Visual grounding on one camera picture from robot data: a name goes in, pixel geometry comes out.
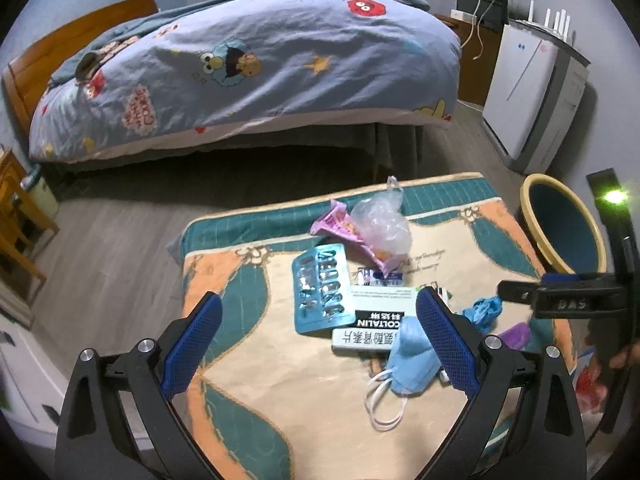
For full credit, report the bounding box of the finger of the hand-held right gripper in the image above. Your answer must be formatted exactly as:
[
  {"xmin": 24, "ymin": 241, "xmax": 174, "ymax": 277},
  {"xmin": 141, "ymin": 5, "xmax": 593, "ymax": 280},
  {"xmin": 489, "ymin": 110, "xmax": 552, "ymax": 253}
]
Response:
[
  {"xmin": 541, "ymin": 272, "xmax": 585, "ymax": 286},
  {"xmin": 497, "ymin": 279, "xmax": 542, "ymax": 307}
]

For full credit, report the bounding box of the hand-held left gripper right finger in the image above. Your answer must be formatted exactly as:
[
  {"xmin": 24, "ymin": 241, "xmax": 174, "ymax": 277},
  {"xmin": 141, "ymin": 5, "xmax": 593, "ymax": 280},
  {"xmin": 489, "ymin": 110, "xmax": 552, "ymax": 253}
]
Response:
[{"xmin": 416, "ymin": 286, "xmax": 586, "ymax": 480}]

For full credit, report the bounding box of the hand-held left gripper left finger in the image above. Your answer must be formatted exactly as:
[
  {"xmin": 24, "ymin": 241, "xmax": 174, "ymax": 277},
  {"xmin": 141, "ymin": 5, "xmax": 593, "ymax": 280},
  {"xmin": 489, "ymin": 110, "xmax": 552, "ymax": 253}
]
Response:
[{"xmin": 55, "ymin": 291, "xmax": 224, "ymax": 480}]

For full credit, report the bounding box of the blue glove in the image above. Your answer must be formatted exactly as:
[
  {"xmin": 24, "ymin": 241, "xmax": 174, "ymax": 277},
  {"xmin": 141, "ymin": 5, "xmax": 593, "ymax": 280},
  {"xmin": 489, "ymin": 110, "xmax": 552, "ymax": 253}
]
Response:
[{"xmin": 460, "ymin": 296, "xmax": 502, "ymax": 334}]

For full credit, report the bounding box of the blue face mask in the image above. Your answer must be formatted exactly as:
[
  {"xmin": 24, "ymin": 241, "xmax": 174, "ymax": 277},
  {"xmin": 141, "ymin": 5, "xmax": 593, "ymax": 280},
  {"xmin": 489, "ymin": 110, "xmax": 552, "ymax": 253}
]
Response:
[{"xmin": 364, "ymin": 316, "xmax": 453, "ymax": 431}]

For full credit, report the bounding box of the purple wrapper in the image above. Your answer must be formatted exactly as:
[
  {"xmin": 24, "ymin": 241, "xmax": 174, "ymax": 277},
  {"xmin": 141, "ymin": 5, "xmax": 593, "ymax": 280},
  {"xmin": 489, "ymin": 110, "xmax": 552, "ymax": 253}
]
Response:
[{"xmin": 497, "ymin": 322, "xmax": 532, "ymax": 354}]

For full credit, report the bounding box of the teal bin with yellow rim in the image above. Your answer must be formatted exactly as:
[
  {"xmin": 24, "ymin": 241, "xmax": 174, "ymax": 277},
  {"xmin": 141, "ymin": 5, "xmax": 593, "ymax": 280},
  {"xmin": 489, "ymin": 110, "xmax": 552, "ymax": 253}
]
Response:
[{"xmin": 519, "ymin": 173, "xmax": 608, "ymax": 282}]

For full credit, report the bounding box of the green white medicine box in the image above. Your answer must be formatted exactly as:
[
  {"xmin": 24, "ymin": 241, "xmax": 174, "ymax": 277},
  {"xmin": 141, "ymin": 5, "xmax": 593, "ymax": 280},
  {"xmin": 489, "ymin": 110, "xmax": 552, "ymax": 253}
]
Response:
[{"xmin": 347, "ymin": 285, "xmax": 451, "ymax": 332}]

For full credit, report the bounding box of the clear plastic bag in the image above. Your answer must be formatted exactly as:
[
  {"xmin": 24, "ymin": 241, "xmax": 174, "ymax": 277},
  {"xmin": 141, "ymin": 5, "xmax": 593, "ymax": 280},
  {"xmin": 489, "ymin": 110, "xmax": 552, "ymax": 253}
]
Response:
[{"xmin": 350, "ymin": 176, "xmax": 412, "ymax": 261}]

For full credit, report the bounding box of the teal blister pack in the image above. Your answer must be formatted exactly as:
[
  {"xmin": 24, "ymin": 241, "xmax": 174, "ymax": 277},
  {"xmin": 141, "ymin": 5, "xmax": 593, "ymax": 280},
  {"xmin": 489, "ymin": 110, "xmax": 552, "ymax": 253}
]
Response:
[{"xmin": 291, "ymin": 243, "xmax": 357, "ymax": 334}]

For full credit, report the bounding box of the pink wrapper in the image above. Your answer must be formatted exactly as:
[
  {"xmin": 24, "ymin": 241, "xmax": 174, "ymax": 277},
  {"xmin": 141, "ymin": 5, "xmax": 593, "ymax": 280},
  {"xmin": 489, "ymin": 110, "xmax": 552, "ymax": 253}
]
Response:
[{"xmin": 309, "ymin": 200, "xmax": 401, "ymax": 279}]

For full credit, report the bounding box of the person's right hand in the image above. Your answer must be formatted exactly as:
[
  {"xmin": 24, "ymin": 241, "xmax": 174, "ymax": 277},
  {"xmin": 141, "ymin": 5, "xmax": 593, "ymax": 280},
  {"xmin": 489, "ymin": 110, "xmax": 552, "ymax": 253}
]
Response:
[{"xmin": 587, "ymin": 340, "xmax": 640, "ymax": 383}]

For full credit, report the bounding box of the strawberry print box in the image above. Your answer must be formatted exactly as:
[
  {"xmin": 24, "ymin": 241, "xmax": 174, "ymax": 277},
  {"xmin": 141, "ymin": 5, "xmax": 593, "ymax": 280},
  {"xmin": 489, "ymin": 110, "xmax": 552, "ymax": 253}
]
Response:
[{"xmin": 574, "ymin": 369, "xmax": 609, "ymax": 415}]

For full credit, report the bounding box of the white drawer unit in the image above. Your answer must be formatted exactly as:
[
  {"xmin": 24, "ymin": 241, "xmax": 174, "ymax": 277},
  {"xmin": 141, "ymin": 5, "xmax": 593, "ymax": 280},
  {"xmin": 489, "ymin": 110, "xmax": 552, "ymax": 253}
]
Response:
[{"xmin": 0, "ymin": 310, "xmax": 68, "ymax": 436}]

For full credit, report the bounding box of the white air purifier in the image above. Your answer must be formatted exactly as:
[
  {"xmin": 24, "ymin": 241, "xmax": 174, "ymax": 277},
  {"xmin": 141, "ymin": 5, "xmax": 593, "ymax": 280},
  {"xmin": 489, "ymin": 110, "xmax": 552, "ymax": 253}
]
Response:
[{"xmin": 481, "ymin": 20, "xmax": 592, "ymax": 175}]

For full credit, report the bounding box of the wooden chair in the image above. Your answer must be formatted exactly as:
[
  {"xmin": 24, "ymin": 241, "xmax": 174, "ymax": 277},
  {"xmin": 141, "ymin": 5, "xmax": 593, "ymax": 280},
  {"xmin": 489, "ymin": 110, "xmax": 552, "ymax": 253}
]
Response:
[{"xmin": 0, "ymin": 147, "xmax": 61, "ymax": 281}]

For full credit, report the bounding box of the wooden cabinet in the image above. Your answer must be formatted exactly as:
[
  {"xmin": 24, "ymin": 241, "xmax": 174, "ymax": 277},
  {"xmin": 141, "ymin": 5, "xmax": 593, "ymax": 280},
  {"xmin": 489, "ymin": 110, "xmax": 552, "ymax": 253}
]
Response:
[{"xmin": 435, "ymin": 12, "xmax": 503, "ymax": 107}]

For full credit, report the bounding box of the white router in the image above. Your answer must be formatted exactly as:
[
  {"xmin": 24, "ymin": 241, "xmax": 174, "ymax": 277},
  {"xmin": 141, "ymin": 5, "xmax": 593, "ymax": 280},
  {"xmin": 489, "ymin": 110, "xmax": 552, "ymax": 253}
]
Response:
[{"xmin": 515, "ymin": 1, "xmax": 574, "ymax": 44}]

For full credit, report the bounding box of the bed with blue cartoon duvet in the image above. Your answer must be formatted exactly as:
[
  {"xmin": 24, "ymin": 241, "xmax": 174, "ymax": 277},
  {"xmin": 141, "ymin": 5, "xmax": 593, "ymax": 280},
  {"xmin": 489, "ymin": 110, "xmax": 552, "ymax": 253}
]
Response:
[{"xmin": 27, "ymin": 0, "xmax": 462, "ymax": 163}]

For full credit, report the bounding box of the white cable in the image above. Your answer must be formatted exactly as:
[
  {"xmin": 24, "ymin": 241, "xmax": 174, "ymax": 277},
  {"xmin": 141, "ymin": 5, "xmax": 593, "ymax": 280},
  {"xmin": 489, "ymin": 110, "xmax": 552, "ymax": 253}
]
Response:
[{"xmin": 462, "ymin": 0, "xmax": 502, "ymax": 64}]

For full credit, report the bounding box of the wooden bed frame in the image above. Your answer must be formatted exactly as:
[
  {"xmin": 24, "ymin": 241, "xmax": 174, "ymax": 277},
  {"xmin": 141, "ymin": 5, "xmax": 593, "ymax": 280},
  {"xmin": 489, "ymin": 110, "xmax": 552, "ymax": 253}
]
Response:
[{"xmin": 2, "ymin": 0, "xmax": 158, "ymax": 133}]

